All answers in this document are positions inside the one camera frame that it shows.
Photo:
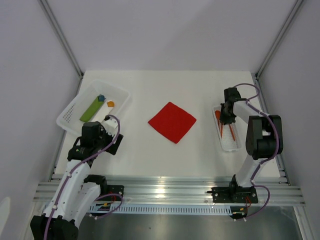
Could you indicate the aluminium frame post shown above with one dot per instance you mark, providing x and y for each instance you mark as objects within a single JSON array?
[
  {"x": 280, "y": 36},
  {"x": 49, "y": 14}
]

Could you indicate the large white plastic basket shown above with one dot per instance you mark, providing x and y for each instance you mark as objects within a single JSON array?
[{"x": 117, "y": 101}]

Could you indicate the small white perforated tray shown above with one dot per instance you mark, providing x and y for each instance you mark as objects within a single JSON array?
[{"x": 226, "y": 142}]

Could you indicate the right aluminium frame post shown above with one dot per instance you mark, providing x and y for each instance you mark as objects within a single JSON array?
[{"x": 280, "y": 36}]

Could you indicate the red paper napkin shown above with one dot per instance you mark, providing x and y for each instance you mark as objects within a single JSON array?
[{"x": 172, "y": 122}]

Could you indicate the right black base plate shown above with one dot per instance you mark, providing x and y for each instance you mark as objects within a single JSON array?
[{"x": 238, "y": 195}]

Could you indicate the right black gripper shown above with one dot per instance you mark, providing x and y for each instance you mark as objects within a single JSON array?
[{"x": 223, "y": 119}]

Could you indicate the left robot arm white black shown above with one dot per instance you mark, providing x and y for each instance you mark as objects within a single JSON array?
[{"x": 78, "y": 188}]

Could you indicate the left aluminium frame post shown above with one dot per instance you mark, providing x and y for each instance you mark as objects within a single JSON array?
[{"x": 49, "y": 14}]

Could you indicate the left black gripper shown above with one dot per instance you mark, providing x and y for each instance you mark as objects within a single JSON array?
[{"x": 112, "y": 149}]

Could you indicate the green rolled napkin bundle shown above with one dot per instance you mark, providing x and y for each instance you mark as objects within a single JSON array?
[{"x": 93, "y": 108}]

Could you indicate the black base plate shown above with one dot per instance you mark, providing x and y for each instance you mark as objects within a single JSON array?
[
  {"x": 112, "y": 190},
  {"x": 238, "y": 195}
]

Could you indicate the orange plastic spoon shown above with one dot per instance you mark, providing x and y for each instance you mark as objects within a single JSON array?
[{"x": 217, "y": 115}]

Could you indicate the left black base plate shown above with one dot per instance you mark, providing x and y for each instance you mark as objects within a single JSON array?
[{"x": 112, "y": 190}]

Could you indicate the aluminium mounting rail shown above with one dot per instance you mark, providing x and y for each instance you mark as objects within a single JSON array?
[{"x": 163, "y": 190}]

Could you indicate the orange plastic fork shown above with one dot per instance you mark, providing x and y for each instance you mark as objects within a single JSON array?
[{"x": 232, "y": 132}]

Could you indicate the white slotted cable duct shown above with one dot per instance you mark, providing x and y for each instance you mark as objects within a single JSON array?
[{"x": 159, "y": 209}]

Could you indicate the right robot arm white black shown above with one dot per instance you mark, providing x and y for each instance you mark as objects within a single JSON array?
[{"x": 263, "y": 140}]

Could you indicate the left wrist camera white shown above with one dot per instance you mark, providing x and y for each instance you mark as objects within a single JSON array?
[{"x": 109, "y": 123}]

